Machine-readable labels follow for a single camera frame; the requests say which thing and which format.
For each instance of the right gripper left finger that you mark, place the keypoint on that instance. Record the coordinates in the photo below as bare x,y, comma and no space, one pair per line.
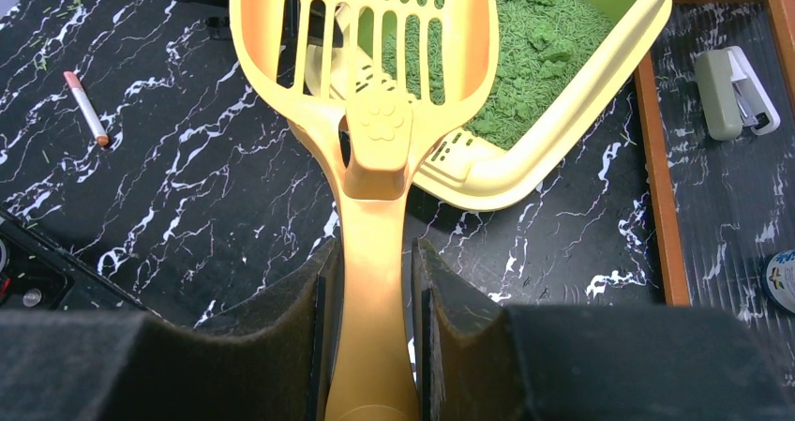
266,358

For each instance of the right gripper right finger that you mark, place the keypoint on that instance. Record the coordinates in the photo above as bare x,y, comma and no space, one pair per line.
479,360

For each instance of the yellow litter box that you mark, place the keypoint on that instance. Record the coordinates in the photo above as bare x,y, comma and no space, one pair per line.
559,138

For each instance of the orange litter scoop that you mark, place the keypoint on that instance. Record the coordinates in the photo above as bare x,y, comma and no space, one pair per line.
372,376

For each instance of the green cat litter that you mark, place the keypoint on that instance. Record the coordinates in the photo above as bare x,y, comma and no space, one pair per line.
543,45

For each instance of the small blue white jar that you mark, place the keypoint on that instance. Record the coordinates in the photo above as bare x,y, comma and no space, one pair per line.
778,279

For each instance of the white marker pen on table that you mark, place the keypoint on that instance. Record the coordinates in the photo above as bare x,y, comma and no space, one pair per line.
89,113

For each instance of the wooden shelf rack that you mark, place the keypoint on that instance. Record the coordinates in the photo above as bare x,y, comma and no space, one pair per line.
781,16

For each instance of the grey white stapler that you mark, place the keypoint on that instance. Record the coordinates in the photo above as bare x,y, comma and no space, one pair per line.
732,95

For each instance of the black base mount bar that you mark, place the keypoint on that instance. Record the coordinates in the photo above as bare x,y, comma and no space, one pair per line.
37,274

